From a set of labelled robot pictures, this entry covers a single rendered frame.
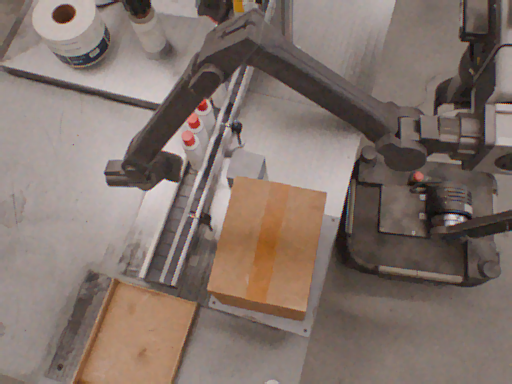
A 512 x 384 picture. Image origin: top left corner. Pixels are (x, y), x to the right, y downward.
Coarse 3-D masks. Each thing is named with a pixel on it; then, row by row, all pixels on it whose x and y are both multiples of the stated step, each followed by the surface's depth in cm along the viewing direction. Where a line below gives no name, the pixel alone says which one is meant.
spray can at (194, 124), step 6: (192, 114) 138; (192, 120) 137; (198, 120) 138; (186, 126) 141; (192, 126) 138; (198, 126) 140; (198, 132) 141; (204, 132) 143; (204, 138) 146; (204, 144) 149; (204, 150) 152
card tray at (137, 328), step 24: (120, 288) 148; (144, 288) 147; (120, 312) 145; (144, 312) 145; (168, 312) 144; (192, 312) 140; (96, 336) 143; (120, 336) 143; (144, 336) 142; (168, 336) 142; (96, 360) 141; (120, 360) 141; (144, 360) 140; (168, 360) 140
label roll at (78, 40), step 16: (48, 0) 161; (64, 0) 161; (80, 0) 161; (32, 16) 160; (48, 16) 159; (64, 16) 165; (80, 16) 159; (96, 16) 160; (48, 32) 157; (64, 32) 157; (80, 32) 157; (96, 32) 162; (64, 48) 160; (80, 48) 161; (96, 48) 165; (80, 64) 168
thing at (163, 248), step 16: (240, 80) 164; (224, 128) 158; (208, 160) 155; (192, 176) 153; (208, 176) 153; (176, 208) 150; (192, 208) 150; (176, 224) 148; (160, 240) 147; (160, 256) 145; (176, 256) 145; (160, 272) 144
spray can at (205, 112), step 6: (204, 102) 139; (198, 108) 141; (204, 108) 141; (210, 108) 143; (198, 114) 142; (204, 114) 142; (210, 114) 144; (204, 120) 145; (210, 120) 146; (204, 126) 149; (210, 126) 149; (210, 132) 153
